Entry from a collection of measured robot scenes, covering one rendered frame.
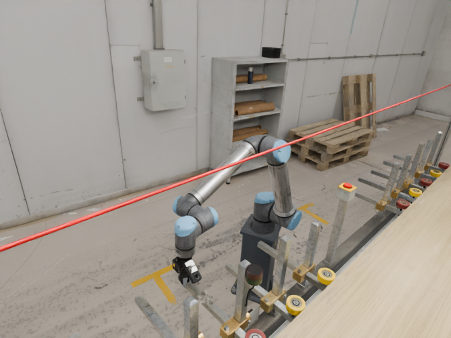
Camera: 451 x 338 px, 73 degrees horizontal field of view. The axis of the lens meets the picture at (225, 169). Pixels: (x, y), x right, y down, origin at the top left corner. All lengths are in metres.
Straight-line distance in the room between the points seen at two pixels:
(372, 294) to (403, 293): 0.14
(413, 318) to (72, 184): 3.17
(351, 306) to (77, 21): 3.03
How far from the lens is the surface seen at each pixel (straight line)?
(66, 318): 2.68
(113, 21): 3.42
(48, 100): 3.35
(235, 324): 1.38
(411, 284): 1.74
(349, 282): 1.61
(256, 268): 1.16
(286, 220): 2.06
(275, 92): 4.39
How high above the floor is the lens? 1.97
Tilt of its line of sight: 26 degrees down
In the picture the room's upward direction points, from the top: 3 degrees clockwise
